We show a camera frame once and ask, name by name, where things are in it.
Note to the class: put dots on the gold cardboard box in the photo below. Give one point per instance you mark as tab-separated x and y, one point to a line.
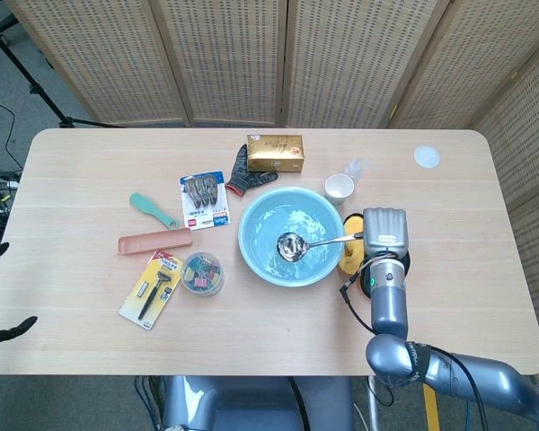
276	155

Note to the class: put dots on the light blue plastic basin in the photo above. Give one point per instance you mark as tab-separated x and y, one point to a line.
260	224

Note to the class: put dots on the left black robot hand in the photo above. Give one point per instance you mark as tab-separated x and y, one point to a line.
9	330

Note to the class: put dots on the yellow and grey cloth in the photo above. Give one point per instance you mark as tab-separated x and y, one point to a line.
350	262

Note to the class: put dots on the grey knit work glove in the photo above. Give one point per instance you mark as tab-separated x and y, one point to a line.
242	173

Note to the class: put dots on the clear plastic wash bottle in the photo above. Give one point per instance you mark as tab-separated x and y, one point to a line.
357	167

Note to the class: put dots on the woven folding screen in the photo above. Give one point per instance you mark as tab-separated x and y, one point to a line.
229	58

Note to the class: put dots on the white paper cup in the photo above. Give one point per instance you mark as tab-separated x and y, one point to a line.
339	188

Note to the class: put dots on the stainless steel ladle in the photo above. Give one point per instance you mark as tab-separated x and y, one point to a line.
289	247

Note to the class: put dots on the white round table cap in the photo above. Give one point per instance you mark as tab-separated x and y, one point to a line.
427	156

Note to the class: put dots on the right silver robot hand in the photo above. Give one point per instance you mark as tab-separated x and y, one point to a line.
385	229

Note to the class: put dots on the razor blister pack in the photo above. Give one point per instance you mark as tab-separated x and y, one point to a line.
148	292

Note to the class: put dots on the blue-grey robot torso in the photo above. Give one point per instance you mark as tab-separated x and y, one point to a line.
251	404

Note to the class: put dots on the pink plastic tray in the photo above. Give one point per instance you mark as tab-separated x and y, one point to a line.
155	241

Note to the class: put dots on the binder clip jar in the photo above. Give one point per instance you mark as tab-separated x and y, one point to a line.
202	275

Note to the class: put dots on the green plastic brush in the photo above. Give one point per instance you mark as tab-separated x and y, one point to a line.
146	205

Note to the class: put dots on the black tripod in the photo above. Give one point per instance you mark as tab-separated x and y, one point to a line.
36	87

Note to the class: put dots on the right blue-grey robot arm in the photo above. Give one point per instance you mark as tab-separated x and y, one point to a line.
388	310

